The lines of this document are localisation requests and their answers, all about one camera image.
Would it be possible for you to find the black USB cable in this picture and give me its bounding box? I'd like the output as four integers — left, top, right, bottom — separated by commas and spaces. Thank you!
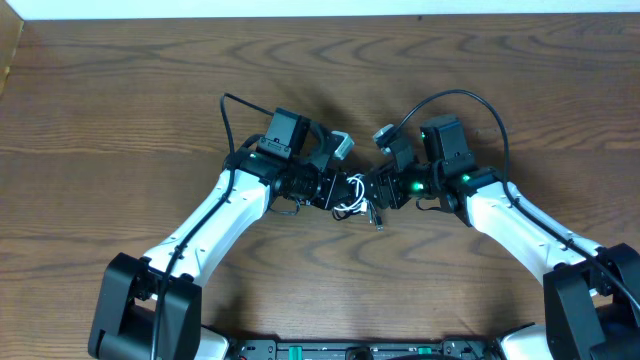
330, 172, 385, 232

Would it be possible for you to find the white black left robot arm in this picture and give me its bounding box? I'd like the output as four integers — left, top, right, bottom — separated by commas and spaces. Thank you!
88, 148, 355, 359

